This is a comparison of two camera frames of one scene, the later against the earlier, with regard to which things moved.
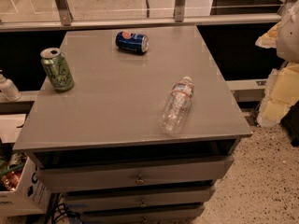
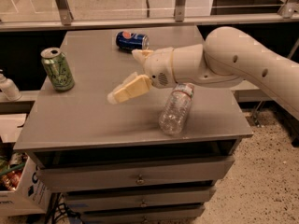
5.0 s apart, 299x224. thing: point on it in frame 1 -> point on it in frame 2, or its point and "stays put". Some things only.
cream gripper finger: (269, 38) -> (140, 55)
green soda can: (57, 69) stays put
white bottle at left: (8, 92) stays put
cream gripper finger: (281, 92) -> (133, 86)
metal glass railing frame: (34, 7) stays put
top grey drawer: (64, 174) stays put
